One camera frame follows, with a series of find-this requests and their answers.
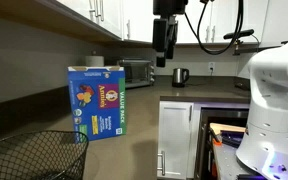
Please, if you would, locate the wooden board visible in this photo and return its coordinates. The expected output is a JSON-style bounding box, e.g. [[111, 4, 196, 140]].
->
[[209, 122, 247, 136]]

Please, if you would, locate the silver toaster oven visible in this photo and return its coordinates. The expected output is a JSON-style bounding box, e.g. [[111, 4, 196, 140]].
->
[[116, 58, 156, 90]]

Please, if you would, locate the white paper towel roll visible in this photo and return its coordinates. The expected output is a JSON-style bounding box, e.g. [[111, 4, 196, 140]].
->
[[84, 50, 105, 68]]

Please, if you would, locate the blue Annie's snack box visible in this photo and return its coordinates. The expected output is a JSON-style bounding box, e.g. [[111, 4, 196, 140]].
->
[[67, 65, 128, 144]]

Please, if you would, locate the white wall outlet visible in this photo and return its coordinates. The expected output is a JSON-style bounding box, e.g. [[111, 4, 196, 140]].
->
[[207, 61, 216, 73]]

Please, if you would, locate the black wire mesh basket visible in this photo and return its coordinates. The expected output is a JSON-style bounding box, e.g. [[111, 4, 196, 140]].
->
[[0, 130, 90, 180]]

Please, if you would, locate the grey robot mount table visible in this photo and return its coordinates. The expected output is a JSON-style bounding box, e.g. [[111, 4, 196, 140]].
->
[[211, 142, 263, 180]]

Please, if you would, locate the orange tool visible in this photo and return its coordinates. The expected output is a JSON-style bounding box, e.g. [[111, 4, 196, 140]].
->
[[211, 130, 224, 147]]

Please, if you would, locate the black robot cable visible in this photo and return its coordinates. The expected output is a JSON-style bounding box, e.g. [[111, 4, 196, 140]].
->
[[183, 0, 245, 56]]

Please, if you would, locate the silver lower cabinet handle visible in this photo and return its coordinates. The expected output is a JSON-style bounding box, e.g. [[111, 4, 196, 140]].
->
[[157, 150, 167, 177]]

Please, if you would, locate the white lower cabinet door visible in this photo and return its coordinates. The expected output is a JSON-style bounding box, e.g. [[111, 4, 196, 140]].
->
[[156, 100, 195, 180]]

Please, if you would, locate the dark built-in appliance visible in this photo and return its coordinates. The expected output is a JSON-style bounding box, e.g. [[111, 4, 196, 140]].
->
[[193, 107, 252, 180]]

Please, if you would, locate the steel electric kettle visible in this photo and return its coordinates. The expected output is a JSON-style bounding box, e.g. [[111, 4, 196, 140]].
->
[[171, 67, 191, 89]]

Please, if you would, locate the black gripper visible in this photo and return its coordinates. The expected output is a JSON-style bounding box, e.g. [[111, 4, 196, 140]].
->
[[151, 0, 189, 68]]

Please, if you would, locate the dark blue tool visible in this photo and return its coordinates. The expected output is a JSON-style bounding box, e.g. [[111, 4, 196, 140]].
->
[[219, 130, 246, 148]]

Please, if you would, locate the black camera on stand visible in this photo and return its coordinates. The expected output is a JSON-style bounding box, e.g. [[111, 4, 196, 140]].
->
[[222, 28, 256, 56]]

